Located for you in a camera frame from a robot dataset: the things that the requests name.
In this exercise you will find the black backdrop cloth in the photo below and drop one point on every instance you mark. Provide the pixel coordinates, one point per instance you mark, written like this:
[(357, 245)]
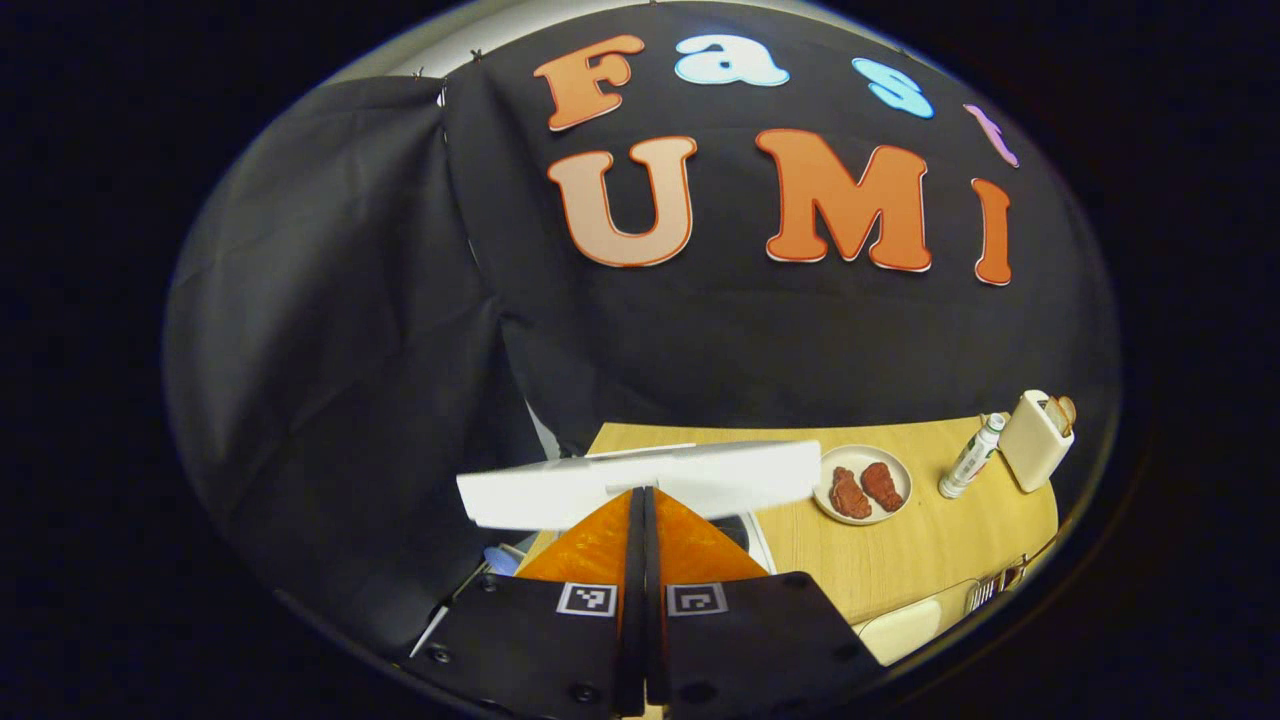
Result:
[(350, 350)]

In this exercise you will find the red meat piece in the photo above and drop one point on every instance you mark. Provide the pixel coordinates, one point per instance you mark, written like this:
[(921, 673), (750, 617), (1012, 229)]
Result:
[(850, 493), (882, 485)]

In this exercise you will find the row of black cloth clips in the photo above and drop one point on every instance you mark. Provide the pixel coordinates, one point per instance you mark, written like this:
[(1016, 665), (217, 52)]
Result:
[(476, 54)]

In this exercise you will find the white rice cooker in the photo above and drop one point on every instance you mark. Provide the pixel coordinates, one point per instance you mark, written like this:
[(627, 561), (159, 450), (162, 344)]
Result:
[(560, 490)]

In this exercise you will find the blue object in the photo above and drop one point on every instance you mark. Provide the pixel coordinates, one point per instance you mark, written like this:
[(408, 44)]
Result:
[(503, 560)]

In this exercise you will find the cream white toaster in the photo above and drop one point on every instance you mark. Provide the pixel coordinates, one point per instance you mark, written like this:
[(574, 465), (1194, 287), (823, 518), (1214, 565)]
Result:
[(1030, 450)]

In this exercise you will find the clear box of rice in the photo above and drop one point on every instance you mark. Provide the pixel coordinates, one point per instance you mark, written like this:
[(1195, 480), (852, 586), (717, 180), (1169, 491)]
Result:
[(905, 630)]

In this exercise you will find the toasted bread slice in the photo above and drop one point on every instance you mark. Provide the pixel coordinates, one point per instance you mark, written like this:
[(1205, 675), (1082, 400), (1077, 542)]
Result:
[(1069, 408), (1056, 415)]

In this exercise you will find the thin white strip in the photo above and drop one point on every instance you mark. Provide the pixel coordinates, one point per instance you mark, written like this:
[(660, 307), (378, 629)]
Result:
[(440, 622)]

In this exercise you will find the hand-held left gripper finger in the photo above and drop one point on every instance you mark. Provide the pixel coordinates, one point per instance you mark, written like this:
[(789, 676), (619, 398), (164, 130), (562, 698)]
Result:
[(635, 600), (655, 600)]

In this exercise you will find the round white plate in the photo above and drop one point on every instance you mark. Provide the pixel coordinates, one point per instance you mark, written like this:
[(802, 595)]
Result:
[(825, 500)]

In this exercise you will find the white green drink bottle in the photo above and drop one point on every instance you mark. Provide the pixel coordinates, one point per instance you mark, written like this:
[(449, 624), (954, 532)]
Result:
[(970, 460)]

